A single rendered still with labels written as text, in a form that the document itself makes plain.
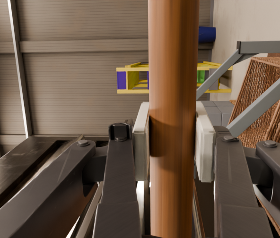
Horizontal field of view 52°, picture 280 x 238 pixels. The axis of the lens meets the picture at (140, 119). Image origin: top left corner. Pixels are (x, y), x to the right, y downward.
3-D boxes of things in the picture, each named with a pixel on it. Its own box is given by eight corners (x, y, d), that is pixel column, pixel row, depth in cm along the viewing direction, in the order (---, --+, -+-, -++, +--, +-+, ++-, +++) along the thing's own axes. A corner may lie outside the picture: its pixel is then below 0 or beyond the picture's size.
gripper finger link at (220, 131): (220, 157, 13) (287, 159, 13) (206, 124, 18) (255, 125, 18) (218, 186, 14) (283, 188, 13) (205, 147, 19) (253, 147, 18)
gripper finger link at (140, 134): (146, 182, 16) (133, 182, 16) (152, 138, 23) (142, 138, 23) (145, 131, 15) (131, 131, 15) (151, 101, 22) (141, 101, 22)
